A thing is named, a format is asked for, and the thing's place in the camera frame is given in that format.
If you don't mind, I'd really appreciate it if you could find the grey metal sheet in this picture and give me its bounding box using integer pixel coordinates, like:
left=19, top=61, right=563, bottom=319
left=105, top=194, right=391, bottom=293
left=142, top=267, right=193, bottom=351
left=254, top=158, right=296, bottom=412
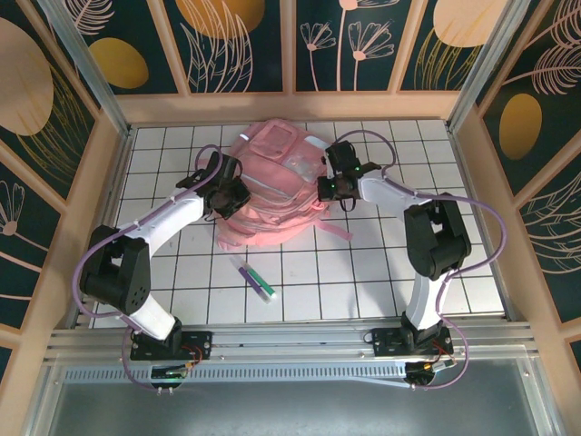
left=26, top=358, right=562, bottom=436

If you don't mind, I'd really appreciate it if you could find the pink school backpack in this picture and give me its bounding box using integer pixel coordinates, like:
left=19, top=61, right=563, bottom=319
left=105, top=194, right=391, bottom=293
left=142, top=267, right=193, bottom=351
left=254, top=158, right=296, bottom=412
left=216, top=118, right=354, bottom=251

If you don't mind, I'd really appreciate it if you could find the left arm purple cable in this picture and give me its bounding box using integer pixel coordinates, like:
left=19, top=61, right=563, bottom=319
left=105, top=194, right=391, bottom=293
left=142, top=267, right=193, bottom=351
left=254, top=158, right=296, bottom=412
left=74, top=144, right=226, bottom=392

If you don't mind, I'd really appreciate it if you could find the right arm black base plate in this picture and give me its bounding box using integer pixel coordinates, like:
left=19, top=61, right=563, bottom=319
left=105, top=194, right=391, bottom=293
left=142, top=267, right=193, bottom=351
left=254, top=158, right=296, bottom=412
left=370, top=325, right=455, bottom=358

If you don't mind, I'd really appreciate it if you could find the small controller board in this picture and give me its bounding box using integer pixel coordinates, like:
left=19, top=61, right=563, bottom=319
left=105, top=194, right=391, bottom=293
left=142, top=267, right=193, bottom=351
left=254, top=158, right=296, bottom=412
left=151, top=365, right=191, bottom=382
left=405, top=361, right=457, bottom=387

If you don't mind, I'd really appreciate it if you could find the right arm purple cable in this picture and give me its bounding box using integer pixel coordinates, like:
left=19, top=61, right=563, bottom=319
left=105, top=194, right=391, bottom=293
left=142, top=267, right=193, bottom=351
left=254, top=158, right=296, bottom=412
left=333, top=130, right=507, bottom=392

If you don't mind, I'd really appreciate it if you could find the aluminium frame post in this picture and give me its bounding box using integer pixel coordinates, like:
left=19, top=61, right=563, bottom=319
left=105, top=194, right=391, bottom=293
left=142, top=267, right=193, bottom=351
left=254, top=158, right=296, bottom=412
left=447, top=0, right=532, bottom=133
left=38, top=0, right=133, bottom=140

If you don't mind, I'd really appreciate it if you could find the purple pen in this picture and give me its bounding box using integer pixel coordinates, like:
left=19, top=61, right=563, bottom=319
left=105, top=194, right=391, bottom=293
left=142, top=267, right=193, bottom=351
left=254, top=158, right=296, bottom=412
left=231, top=254, right=273, bottom=296

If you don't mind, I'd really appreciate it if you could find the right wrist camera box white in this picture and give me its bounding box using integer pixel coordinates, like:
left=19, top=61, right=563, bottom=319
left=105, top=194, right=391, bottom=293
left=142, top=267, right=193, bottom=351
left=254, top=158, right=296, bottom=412
left=321, top=144, right=336, bottom=181

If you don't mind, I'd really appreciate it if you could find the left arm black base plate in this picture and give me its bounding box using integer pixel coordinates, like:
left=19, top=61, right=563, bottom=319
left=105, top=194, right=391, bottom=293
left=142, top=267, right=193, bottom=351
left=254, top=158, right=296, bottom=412
left=130, top=331, right=214, bottom=362

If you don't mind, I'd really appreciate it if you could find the aluminium mounting rail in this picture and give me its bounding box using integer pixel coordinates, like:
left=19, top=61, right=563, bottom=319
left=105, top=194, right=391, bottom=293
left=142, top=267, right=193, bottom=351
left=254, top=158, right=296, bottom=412
left=44, top=322, right=541, bottom=364

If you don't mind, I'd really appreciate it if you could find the green pen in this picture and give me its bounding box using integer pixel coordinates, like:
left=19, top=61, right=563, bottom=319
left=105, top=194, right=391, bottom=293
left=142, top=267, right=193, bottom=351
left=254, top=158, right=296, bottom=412
left=248, top=266, right=277, bottom=303

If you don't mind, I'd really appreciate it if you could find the slotted metal cable tray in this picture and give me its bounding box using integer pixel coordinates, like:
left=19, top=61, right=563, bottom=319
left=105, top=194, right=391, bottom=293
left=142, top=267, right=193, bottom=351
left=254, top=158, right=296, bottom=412
left=63, top=366, right=412, bottom=387

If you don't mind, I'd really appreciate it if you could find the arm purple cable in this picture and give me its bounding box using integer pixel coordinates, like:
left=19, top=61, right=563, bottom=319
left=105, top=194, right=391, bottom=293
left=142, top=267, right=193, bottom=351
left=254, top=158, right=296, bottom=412
left=74, top=144, right=226, bottom=392
left=333, top=130, right=507, bottom=392

